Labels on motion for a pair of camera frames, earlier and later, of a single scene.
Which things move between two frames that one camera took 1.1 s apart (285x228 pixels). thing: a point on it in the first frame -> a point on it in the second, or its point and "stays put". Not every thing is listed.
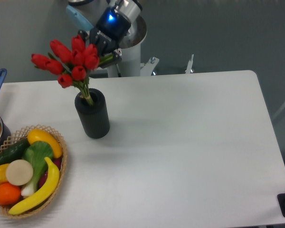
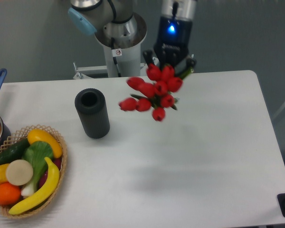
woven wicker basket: (17, 137) stays put
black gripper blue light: (111, 27) -> (172, 43)
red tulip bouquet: (71, 65) -> (155, 93)
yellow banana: (44, 194) stays put
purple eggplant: (58, 162) stays put
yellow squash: (41, 135) stays put
